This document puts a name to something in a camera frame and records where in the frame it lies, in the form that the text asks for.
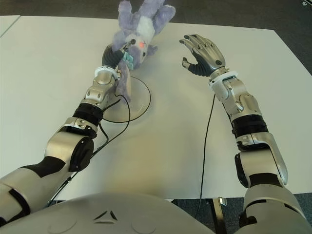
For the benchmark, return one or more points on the robot left arm silver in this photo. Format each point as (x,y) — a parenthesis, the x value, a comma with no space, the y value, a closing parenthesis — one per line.
(63,146)

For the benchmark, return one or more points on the white plate black rim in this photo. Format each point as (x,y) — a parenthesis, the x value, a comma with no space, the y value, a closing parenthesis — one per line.
(139,100)

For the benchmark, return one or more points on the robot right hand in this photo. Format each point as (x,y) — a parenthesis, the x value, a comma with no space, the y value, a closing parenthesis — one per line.
(207,56)

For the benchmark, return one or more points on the robot right arm silver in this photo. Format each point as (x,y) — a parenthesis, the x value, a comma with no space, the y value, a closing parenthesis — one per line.
(243,102)

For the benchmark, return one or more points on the metal table bracket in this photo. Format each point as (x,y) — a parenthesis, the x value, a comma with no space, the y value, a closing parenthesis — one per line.
(222,201)

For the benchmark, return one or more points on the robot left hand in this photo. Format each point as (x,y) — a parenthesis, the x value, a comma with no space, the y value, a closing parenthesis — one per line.
(111,57)

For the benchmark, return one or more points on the grey robot torso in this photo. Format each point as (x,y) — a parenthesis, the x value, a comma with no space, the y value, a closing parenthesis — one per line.
(109,212)

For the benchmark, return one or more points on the purple plush rabbit doll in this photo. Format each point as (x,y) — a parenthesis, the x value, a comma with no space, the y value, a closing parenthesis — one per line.
(143,26)

